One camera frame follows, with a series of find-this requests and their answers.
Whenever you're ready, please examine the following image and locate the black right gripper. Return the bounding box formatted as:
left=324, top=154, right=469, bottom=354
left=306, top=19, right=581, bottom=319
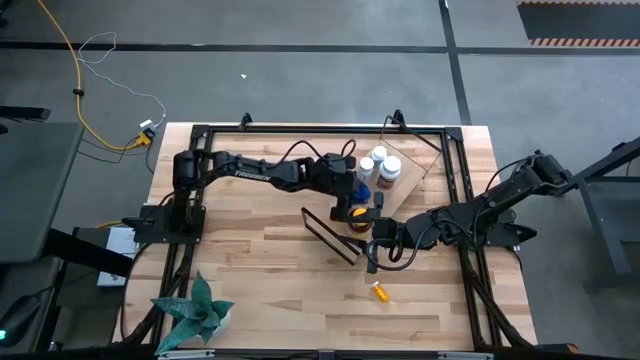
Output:
left=346, top=191, right=417, bottom=275

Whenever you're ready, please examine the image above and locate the small orange vial white cap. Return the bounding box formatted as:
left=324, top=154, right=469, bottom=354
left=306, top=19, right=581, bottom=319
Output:
left=369, top=280, right=391, bottom=304

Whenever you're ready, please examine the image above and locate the black metal stand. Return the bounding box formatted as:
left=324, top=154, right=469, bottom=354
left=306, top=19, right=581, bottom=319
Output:
left=549, top=135, right=640, bottom=291

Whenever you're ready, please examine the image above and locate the grey desk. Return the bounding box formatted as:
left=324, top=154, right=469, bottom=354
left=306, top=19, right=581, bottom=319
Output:
left=0, top=121, right=85, bottom=265

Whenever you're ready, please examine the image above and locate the thin white cable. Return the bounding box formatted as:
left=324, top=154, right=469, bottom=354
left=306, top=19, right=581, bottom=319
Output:
left=77, top=31, right=168, bottom=126

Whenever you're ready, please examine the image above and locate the white plant pot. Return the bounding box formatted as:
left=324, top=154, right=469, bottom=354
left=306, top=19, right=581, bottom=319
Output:
left=212, top=305, right=235, bottom=335

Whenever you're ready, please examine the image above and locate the silver aluminium bar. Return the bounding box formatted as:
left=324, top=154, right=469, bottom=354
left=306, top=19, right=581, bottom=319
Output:
left=157, top=349, right=216, bottom=360
left=437, top=351, right=495, bottom=360

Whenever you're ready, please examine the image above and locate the black metal table frame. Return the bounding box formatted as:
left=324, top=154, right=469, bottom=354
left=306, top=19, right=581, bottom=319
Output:
left=112, top=112, right=539, bottom=360

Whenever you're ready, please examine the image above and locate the amber bottle with yellow cap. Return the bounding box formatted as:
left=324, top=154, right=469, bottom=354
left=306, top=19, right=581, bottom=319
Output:
left=348, top=206, right=375, bottom=236

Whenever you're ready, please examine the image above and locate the black looped cable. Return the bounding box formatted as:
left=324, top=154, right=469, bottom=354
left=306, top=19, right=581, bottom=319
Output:
left=364, top=237, right=419, bottom=273

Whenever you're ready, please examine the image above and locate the yellow cable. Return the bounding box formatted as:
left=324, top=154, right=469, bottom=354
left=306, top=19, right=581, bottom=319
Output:
left=35, top=0, right=151, bottom=151

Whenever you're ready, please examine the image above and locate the green leafy plant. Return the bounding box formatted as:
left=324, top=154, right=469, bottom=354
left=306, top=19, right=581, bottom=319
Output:
left=149, top=268, right=236, bottom=357

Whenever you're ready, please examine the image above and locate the black mat with striped edge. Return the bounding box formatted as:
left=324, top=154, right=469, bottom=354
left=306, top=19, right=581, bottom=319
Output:
left=516, top=0, right=640, bottom=49

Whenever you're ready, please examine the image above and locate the black desk support beam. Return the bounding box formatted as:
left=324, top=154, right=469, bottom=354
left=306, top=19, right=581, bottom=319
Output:
left=43, top=227, right=136, bottom=279

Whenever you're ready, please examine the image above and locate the large white bottle maroon label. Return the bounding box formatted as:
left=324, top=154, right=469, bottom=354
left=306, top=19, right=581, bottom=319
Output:
left=377, top=154, right=403, bottom=191

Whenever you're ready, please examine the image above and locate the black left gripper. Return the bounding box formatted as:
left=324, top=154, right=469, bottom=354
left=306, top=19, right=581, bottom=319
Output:
left=310, top=152, right=360, bottom=223

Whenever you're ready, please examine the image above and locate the black computer mouse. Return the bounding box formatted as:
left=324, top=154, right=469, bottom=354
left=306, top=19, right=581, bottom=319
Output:
left=0, top=293, right=42, bottom=350

